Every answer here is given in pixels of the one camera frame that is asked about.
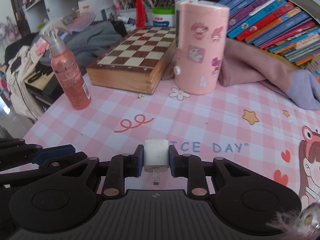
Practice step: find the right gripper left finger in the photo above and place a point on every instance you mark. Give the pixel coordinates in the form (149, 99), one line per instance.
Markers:
(120, 167)

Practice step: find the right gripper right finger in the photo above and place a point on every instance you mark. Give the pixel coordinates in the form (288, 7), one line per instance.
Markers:
(190, 167)

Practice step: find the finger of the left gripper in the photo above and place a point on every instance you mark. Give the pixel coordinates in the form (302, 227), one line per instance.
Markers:
(16, 152)
(49, 167)

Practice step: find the white charger plug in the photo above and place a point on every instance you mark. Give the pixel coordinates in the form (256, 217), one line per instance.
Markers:
(156, 158)

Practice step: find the black keyboard piano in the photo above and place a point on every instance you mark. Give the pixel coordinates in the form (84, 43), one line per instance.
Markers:
(43, 84)

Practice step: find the pink checked tablecloth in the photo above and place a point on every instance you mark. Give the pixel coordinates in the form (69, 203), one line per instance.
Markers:
(247, 124)

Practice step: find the white tote bag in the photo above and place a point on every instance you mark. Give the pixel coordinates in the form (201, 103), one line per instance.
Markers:
(19, 68)

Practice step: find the wooden chess box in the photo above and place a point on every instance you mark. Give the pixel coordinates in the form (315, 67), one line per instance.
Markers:
(137, 62)

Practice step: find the pink spray bottle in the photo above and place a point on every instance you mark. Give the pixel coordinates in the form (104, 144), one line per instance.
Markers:
(65, 66)

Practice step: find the pink glove on clothes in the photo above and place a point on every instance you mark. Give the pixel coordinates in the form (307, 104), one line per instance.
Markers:
(41, 47)

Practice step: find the pink purple sweater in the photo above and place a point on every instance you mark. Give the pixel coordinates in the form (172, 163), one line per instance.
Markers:
(245, 64)

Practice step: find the grey folded clothes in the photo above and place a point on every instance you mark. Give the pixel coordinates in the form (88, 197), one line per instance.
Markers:
(91, 42)

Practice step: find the pink sticker canister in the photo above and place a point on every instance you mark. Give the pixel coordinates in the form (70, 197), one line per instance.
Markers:
(201, 40)

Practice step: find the purple hairbrush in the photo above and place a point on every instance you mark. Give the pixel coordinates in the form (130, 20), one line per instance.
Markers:
(80, 23)

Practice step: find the red tassel ornament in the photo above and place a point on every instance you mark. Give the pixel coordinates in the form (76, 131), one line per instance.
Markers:
(140, 14)

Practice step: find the white green jar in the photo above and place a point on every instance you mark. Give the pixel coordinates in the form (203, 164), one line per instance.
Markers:
(163, 17)

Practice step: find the pen holder with pens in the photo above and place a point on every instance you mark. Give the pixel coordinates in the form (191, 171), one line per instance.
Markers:
(125, 10)

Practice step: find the row of leaning books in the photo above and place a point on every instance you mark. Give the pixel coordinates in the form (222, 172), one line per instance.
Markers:
(280, 27)

